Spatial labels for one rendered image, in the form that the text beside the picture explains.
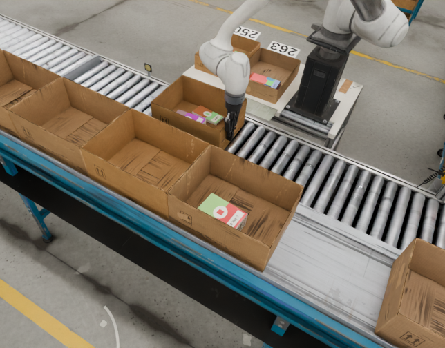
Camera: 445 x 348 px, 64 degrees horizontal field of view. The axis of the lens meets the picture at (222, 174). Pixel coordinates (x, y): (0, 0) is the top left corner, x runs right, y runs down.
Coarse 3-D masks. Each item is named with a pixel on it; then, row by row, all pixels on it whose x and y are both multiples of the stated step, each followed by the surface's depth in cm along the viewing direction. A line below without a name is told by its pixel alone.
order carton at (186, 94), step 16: (176, 80) 187; (192, 80) 190; (160, 96) 179; (176, 96) 194; (192, 96) 197; (208, 96) 192; (224, 96) 186; (160, 112) 174; (224, 112) 194; (240, 112) 178; (192, 128) 171; (208, 128) 165; (224, 128) 166; (224, 144) 176
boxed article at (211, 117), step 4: (196, 108) 196; (200, 108) 196; (204, 108) 196; (192, 112) 194; (196, 112) 194; (200, 112) 194; (204, 112) 194; (208, 112) 194; (212, 112) 195; (200, 116) 192; (204, 116) 192; (208, 116) 192; (212, 116) 192; (216, 116) 193; (220, 116) 193; (208, 120) 190; (212, 120) 190; (216, 120) 190; (220, 120) 192; (216, 124) 190
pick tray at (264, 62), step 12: (264, 48) 229; (252, 60) 226; (264, 60) 235; (276, 60) 231; (288, 60) 227; (300, 60) 223; (264, 72) 227; (276, 72) 228; (288, 72) 229; (252, 84) 205; (288, 84) 217; (264, 96) 207; (276, 96) 203
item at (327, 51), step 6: (312, 42) 175; (318, 42) 174; (354, 42) 176; (324, 48) 180; (330, 48) 172; (336, 48) 171; (348, 48) 172; (324, 54) 181; (330, 54) 180; (336, 54) 180; (342, 54) 170
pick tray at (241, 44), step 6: (234, 36) 241; (240, 36) 238; (234, 42) 244; (240, 42) 241; (246, 42) 239; (252, 42) 237; (258, 42) 235; (234, 48) 244; (240, 48) 244; (246, 48) 242; (252, 48) 240; (258, 48) 236; (198, 54) 223; (246, 54) 241; (252, 54) 229; (198, 60) 220; (198, 66) 223; (204, 66) 221; (210, 72) 222
